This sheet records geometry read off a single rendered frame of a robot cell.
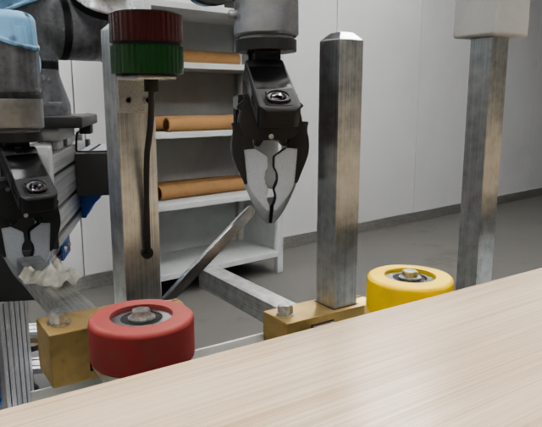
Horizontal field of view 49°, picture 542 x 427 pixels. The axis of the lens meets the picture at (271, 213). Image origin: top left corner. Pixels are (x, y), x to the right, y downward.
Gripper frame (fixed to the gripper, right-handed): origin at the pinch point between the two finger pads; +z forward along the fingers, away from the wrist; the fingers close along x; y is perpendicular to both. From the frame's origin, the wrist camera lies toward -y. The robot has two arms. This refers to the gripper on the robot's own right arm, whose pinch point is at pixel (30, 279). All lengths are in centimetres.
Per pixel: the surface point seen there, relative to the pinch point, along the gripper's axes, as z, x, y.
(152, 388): -7, 4, -53
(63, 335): -4.0, 3.9, -33.3
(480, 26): -33, -51, -32
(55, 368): -1.3, 4.8, -33.3
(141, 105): -23.7, -4.3, -32.9
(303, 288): 82, -181, 179
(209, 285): 3.0, -23.3, -8.3
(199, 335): 82, -100, 150
